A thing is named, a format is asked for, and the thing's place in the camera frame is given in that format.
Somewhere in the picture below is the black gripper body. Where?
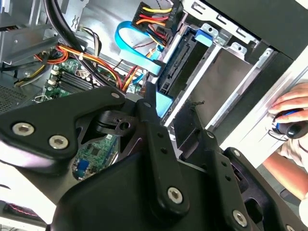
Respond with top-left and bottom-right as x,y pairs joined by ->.
47,149 -> 251,231

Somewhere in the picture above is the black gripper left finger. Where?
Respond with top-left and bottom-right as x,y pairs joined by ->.
0,83 -> 191,220

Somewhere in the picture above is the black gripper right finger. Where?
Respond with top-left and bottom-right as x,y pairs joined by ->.
173,102 -> 308,231

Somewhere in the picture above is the round black tool blue ring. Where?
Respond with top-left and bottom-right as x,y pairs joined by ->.
271,108 -> 308,141

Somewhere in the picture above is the light blue wire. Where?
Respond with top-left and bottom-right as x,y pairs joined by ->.
115,20 -> 167,75

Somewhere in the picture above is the hard disk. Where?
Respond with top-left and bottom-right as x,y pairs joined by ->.
155,26 -> 256,130

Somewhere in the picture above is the power wire with black plug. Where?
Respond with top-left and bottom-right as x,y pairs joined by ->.
131,0 -> 185,49

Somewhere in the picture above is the person's bare hand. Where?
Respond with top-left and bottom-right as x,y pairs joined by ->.
268,83 -> 308,167

